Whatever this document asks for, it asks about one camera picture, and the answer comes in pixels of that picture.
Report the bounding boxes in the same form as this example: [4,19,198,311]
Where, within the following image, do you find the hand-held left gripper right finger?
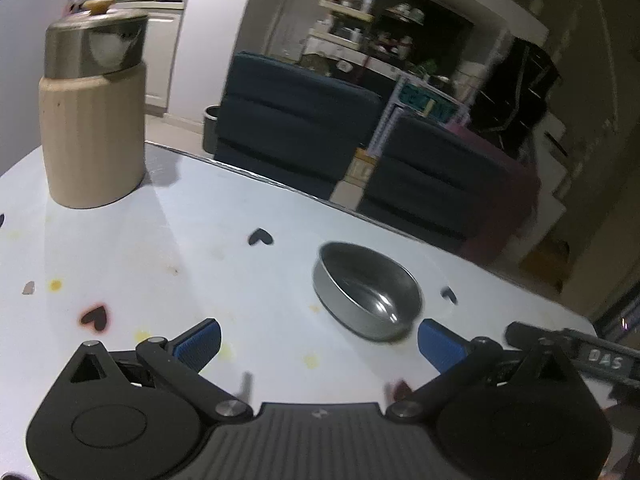
[386,318,587,424]

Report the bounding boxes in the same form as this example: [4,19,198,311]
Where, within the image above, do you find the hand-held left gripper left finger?
[67,318,255,424]

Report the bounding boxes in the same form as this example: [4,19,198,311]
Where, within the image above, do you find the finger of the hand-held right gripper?
[504,322,567,356]

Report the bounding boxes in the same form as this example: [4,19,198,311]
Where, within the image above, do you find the round steel bowl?
[312,241,425,344]

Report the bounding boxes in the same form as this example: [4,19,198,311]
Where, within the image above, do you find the navy chair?
[214,51,386,201]
[357,112,507,254]

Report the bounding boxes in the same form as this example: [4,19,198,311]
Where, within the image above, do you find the cardboard box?
[345,147,379,184]

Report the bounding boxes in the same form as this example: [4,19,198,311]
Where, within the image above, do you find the grey trash can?
[202,105,222,157]

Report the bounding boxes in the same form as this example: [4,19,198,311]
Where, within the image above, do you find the beige canister with metal lid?
[39,0,150,209]

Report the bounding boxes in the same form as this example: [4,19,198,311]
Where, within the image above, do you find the teal sign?
[399,82,457,122]

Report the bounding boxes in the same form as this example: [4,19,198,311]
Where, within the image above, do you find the black vest with white trim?
[470,35,562,147]

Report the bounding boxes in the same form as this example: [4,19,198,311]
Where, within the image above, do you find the kitchen cabinets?
[100,0,192,117]

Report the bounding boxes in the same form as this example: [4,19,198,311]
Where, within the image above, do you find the white storage shelf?
[305,0,382,62]

